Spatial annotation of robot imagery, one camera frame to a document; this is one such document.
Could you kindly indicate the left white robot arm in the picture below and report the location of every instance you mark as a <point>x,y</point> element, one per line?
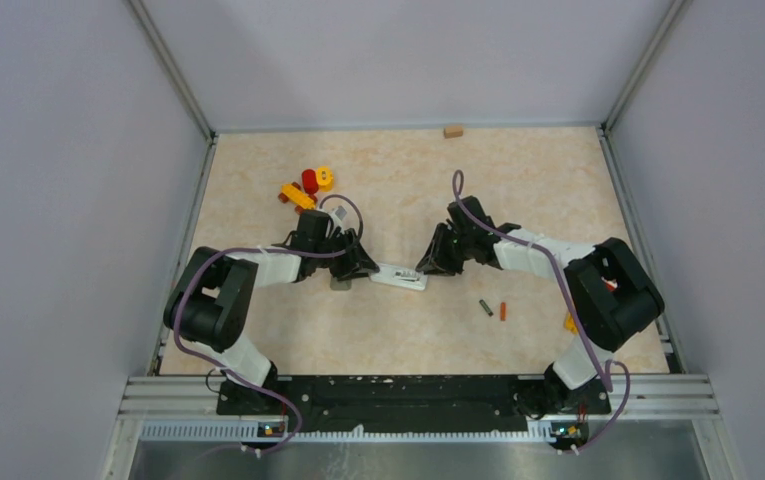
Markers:
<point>208,307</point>

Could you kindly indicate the yellow round toy brick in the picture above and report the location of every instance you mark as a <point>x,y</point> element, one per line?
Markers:
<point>324,178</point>

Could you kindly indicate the dark green AA battery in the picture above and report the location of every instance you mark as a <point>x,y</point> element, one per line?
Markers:
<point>484,305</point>

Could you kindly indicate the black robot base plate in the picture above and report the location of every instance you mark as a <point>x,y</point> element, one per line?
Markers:
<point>422,404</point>

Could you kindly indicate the yellow toy piece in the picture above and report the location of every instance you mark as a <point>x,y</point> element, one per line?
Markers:
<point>569,324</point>

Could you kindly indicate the grey remote battery cover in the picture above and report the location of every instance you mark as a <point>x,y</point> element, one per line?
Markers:
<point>340,285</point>

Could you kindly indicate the yellow toy car brick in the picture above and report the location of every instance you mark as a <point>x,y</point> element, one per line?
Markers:
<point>292,193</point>

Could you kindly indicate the small wooden block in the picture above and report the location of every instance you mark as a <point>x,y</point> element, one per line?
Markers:
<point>453,131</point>

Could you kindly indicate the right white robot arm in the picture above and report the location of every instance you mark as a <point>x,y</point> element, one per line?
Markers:
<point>611,294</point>

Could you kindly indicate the white remote control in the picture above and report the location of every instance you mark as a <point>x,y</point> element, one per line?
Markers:
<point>386,276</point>

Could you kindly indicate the grey slotted cable duct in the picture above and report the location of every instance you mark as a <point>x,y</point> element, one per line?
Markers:
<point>255,432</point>

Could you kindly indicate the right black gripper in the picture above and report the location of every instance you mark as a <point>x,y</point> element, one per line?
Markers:
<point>435,261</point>

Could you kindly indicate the red toy cylinder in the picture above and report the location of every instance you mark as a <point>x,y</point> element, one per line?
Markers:
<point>309,181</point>

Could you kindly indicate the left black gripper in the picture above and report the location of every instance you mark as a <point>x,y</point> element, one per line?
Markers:
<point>356,263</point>

